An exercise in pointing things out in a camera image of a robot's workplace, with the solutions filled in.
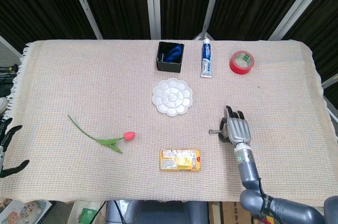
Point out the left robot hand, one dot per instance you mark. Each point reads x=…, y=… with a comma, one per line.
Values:
x=2, y=155

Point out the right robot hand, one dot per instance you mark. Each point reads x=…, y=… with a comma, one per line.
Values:
x=239, y=130

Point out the silver metal bolt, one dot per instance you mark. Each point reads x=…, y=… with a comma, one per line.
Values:
x=212, y=131

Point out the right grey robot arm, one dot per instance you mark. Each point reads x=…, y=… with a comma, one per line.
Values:
x=249, y=171

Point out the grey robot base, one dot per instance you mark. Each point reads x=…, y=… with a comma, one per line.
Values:
x=158, y=212

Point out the colourful illustrated box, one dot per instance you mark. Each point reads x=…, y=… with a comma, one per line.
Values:
x=23, y=212

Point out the red tape roll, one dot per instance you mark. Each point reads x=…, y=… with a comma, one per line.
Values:
x=236, y=68

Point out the yellow printed food box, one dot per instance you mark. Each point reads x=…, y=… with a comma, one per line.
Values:
x=179, y=160

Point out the blue white toothpaste tube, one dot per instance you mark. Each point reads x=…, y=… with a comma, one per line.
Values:
x=206, y=63

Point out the white flower-shaped paint palette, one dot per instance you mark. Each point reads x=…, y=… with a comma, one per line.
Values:
x=171, y=97

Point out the beige woven tablecloth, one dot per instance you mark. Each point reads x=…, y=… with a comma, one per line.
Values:
x=79, y=176

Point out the brown cardboard box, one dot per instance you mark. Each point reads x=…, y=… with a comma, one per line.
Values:
x=229, y=213

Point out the dark green open box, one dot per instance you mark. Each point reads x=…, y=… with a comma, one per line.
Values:
x=169, y=67

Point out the blue crumpled object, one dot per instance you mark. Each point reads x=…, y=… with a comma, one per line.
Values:
x=174, y=52

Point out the white box with green label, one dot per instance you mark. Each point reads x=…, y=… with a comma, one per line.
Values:
x=88, y=214

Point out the pink artificial tulip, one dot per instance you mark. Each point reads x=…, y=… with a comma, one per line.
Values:
x=129, y=136

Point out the white frame post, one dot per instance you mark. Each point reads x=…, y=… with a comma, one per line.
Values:
x=10, y=47
x=295, y=7
x=210, y=4
x=84, y=4
x=331, y=102
x=153, y=4

